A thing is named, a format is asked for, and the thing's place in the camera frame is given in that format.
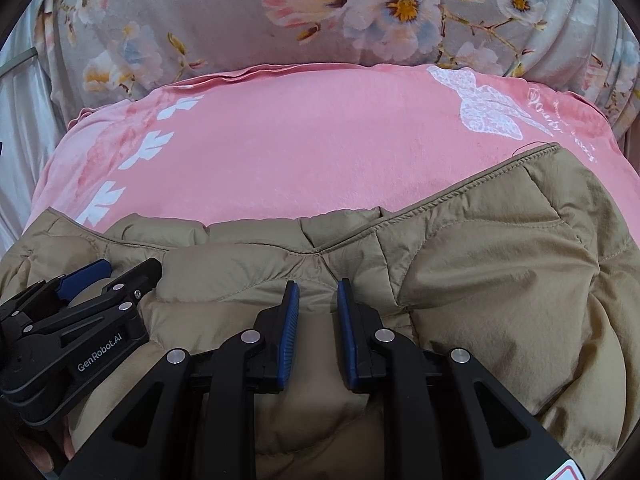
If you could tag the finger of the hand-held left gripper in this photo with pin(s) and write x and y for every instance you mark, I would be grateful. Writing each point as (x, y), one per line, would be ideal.
(82, 277)
(130, 285)

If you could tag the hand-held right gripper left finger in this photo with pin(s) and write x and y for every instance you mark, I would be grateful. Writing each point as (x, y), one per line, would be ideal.
(287, 332)

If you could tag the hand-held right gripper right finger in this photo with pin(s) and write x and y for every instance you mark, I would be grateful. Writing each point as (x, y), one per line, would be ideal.
(348, 337)

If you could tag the tan quilted jacket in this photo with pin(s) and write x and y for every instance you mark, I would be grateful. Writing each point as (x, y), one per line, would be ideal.
(500, 285)

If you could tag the person's left hand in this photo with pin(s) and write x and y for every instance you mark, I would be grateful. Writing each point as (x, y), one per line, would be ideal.
(67, 442)

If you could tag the white satin curtain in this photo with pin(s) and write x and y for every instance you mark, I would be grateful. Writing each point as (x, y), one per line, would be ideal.
(25, 135)

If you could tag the pink printed blanket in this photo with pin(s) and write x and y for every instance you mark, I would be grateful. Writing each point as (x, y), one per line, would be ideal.
(310, 150)

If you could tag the grey floral sheet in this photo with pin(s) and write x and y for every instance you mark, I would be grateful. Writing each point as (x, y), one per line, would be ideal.
(225, 10)

